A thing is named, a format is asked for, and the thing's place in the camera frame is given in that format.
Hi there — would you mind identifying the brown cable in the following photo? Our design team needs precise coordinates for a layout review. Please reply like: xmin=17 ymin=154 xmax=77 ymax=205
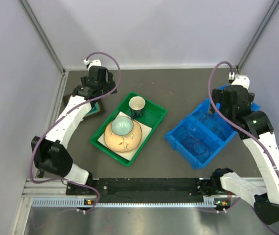
xmin=195 ymin=110 xmax=228 ymax=139

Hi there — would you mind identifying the purple cable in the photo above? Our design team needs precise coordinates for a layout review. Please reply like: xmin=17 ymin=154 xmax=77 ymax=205
xmin=180 ymin=124 xmax=210 ymax=157

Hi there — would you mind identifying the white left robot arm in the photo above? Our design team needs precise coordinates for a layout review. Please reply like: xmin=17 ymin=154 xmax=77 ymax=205
xmin=31 ymin=59 xmax=116 ymax=194

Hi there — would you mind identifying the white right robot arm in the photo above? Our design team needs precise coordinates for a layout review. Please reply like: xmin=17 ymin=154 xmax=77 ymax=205
xmin=209 ymin=73 xmax=279 ymax=225

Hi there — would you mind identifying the teal square ceramic plate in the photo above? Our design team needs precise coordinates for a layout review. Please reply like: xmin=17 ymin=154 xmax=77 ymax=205
xmin=63 ymin=94 xmax=105 ymax=120

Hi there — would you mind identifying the dark green white-lined mug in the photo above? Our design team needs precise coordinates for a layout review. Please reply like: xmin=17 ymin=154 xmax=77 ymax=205
xmin=129 ymin=96 xmax=146 ymax=119

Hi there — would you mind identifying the blue divided plastic bin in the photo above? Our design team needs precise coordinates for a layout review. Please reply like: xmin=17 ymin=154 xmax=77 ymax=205
xmin=164 ymin=98 xmax=260 ymax=170

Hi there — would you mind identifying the light blue ceramic bowl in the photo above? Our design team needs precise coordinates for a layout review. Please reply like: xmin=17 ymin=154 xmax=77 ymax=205
xmin=111 ymin=116 xmax=134 ymax=136

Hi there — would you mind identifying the green plastic tray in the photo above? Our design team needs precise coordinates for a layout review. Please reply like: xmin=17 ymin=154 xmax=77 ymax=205
xmin=90 ymin=92 xmax=167 ymax=166

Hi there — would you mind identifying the beige painted ceramic plate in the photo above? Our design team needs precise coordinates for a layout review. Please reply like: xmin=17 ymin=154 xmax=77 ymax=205
xmin=103 ymin=117 xmax=142 ymax=152

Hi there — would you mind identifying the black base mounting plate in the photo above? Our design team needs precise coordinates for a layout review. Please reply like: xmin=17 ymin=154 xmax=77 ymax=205
xmin=65 ymin=177 xmax=240 ymax=203

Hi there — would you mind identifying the purple left arm hose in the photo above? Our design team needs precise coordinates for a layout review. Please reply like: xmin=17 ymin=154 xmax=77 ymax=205
xmin=28 ymin=51 xmax=121 ymax=214

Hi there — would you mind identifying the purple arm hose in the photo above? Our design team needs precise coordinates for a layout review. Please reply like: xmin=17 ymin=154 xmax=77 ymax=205
xmin=208 ymin=61 xmax=279 ymax=235
xmin=28 ymin=51 xmax=121 ymax=214

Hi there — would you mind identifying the purple right arm hose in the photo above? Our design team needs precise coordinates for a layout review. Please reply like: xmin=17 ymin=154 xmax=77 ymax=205
xmin=208 ymin=61 xmax=279 ymax=235

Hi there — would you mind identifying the aluminium frame rail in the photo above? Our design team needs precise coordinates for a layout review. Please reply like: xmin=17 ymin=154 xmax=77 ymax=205
xmin=12 ymin=177 xmax=279 ymax=235

